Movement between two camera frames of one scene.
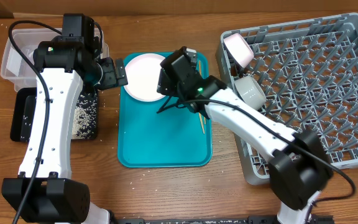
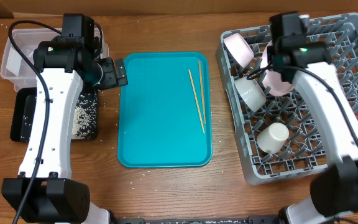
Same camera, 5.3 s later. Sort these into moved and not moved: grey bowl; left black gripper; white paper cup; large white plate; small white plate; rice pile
Moved: large white plate; white paper cup
Not moved: left black gripper; grey bowl; small white plate; rice pile
